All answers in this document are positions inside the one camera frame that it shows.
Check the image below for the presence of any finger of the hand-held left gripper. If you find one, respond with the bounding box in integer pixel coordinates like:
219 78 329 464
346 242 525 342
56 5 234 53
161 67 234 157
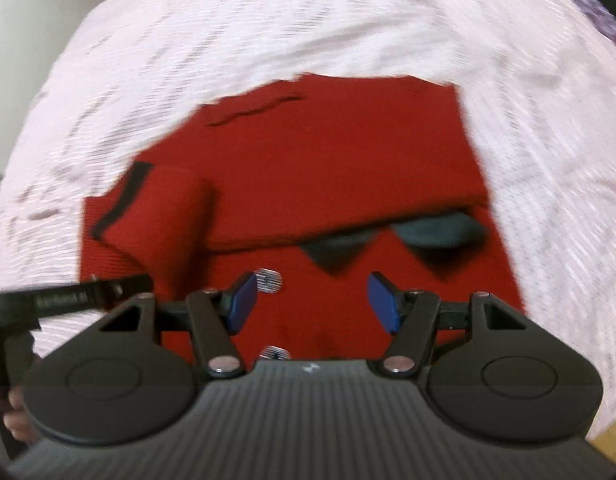
88 274 155 312

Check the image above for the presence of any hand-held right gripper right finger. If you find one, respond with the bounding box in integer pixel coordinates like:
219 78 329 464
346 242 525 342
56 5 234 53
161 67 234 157
367 271 529 380

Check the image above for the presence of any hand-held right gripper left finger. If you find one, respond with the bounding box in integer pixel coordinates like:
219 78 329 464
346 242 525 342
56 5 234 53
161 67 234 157
98 271 259 380

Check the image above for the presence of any red garment with black trim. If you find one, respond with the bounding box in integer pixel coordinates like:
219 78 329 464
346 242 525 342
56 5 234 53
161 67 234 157
79 74 529 362

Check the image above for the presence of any person's left hand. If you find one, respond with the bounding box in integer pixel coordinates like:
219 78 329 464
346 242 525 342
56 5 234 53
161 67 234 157
0 380 37 445

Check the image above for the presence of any white textured bed sheet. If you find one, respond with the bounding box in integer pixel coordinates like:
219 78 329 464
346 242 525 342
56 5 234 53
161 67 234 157
0 0 616 456

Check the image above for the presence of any purple knitted cloth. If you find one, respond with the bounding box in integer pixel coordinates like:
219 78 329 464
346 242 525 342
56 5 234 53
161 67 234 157
542 0 616 61

